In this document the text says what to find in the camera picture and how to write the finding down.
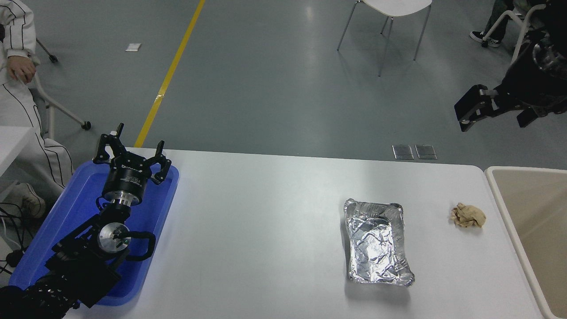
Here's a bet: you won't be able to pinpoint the person in white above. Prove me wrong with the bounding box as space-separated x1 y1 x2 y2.
0 0 75 220

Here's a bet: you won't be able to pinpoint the black cables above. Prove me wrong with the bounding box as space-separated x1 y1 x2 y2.
0 202 28 275

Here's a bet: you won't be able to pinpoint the white chair with metal legs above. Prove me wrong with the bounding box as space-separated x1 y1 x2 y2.
337 0 433 77

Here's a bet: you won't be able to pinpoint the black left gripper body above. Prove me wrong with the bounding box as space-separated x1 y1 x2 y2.
102 155 155 200

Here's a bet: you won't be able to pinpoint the small white side table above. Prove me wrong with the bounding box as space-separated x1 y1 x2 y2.
0 126 37 178

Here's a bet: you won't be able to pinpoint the person's hand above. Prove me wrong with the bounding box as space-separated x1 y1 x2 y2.
8 55 37 84

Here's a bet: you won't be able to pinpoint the wheeled chair with white frame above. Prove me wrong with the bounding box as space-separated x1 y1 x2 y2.
30 38 92 140

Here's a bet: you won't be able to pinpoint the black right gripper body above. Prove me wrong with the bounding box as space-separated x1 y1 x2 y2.
496 49 567 111

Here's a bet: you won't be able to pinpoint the large pale bin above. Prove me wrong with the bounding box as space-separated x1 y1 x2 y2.
484 166 567 319

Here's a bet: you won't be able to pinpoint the crumpled tan paper ball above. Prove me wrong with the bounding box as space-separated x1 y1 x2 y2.
450 202 487 229

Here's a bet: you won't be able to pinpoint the white tube frame chair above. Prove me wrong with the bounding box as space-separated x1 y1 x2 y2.
482 4 548 63

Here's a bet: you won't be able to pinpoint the silver foil tray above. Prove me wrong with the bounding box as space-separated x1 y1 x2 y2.
343 198 416 288

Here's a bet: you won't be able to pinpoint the person with black shoes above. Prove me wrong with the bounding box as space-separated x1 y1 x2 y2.
470 0 518 48

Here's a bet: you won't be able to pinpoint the blue plastic tray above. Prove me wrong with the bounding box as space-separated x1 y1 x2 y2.
9 159 180 307

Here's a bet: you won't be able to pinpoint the yellow floor tape line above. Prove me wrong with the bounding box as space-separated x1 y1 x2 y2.
134 0 206 148

